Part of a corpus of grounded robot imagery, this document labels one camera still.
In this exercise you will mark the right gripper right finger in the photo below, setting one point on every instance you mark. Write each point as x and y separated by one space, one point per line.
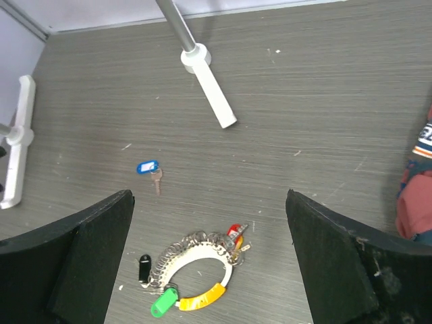
354 273

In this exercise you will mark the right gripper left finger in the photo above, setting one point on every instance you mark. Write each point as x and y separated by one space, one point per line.
64 272

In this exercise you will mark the red key tag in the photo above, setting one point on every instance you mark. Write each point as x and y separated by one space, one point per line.
236 231

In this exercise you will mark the folded maroon t-shirt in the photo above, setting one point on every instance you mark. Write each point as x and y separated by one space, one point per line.
413 207

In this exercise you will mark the blue tag key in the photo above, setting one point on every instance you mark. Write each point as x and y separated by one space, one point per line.
152 168

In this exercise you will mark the metal clothes rack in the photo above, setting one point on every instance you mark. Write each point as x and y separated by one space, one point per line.
196 59

